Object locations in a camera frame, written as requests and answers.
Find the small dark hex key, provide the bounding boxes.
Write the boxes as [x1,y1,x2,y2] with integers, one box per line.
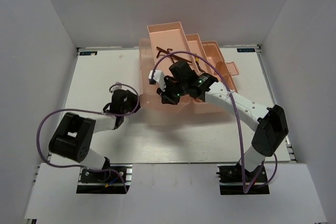
[169,54,184,63]

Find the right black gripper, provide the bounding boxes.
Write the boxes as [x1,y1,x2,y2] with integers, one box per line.
[157,78,188,105]

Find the pink plastic tool box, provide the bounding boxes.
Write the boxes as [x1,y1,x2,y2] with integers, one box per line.
[139,22,239,114]

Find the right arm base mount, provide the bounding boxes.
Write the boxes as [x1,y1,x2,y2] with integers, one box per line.
[216,165,271,196]

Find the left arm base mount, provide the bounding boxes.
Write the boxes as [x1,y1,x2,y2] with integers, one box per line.
[76,164,132,195]

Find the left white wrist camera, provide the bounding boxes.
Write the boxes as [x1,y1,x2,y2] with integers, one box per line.
[109,82,122,93]

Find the long hex key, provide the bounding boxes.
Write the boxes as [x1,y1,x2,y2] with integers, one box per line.
[156,47,192,65]
[156,47,172,58]

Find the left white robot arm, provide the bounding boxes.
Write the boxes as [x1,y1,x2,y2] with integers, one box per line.
[48,89,140,182]

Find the yellow needle nose pliers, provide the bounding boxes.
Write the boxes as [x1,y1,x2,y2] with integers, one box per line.
[195,57,204,73]

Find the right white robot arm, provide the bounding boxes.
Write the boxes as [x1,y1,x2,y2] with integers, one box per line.
[149,61,289,182]

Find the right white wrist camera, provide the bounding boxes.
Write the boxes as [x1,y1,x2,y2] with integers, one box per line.
[148,70,166,91]

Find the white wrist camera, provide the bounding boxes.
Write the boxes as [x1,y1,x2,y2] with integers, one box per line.
[148,70,166,91]
[109,82,122,93]

